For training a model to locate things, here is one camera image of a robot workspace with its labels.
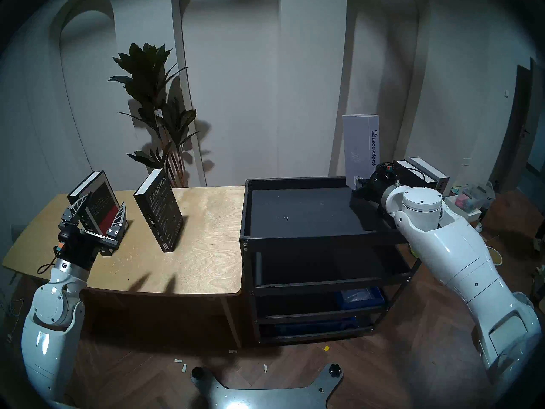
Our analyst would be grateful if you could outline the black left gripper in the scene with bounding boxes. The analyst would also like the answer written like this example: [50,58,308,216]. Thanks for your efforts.
[55,192,129,270]

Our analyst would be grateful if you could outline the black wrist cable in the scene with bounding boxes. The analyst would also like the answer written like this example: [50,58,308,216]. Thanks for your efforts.
[394,165,428,179]
[37,251,62,276]

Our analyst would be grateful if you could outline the blue plastic bin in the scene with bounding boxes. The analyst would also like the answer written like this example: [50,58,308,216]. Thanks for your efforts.
[272,318,358,334]

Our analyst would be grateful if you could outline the Crime and Punishment book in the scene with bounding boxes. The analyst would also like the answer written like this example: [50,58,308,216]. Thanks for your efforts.
[67,170,124,256]

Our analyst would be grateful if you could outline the dark door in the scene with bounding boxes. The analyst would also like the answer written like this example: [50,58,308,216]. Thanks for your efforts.
[490,58,545,193]

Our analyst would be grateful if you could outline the blue bin with clear bag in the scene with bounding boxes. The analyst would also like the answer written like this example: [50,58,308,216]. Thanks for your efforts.
[334,287,386,307]

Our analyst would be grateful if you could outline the black Fashion book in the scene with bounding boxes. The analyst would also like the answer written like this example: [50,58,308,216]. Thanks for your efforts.
[134,168,184,253]

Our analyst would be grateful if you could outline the grey metal robot base plate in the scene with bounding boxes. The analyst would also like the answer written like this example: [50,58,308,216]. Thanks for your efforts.
[191,363,343,409]

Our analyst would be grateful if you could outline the light wooden display table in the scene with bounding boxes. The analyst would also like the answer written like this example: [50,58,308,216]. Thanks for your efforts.
[1,186,245,349]

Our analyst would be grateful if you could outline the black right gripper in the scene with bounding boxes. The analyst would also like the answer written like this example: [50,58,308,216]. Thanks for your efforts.
[349,161,409,232]

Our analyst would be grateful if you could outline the white floor cable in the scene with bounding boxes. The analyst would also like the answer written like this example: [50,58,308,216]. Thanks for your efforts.
[0,285,24,328]

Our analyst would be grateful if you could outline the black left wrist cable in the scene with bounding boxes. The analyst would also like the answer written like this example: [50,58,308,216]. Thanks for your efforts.
[37,251,62,276]

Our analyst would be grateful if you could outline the black metal shelf cart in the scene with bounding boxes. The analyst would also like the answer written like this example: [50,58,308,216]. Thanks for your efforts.
[239,176,447,345]

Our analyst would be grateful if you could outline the light grey Iaura book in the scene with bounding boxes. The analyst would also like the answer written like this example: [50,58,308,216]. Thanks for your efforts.
[407,157,450,191]

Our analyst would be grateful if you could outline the black Century book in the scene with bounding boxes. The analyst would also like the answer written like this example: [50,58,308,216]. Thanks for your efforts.
[394,159,426,185]

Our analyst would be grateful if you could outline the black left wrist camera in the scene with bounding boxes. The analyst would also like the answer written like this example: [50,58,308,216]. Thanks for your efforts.
[57,227,75,253]

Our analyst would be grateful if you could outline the tall green potted plant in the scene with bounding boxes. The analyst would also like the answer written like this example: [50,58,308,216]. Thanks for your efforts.
[108,43,201,188]

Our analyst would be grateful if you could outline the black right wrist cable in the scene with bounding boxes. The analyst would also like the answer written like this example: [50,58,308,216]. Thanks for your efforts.
[394,165,428,179]

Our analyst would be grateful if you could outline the grey Discontent book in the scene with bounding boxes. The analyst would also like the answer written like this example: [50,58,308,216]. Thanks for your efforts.
[342,114,380,189]

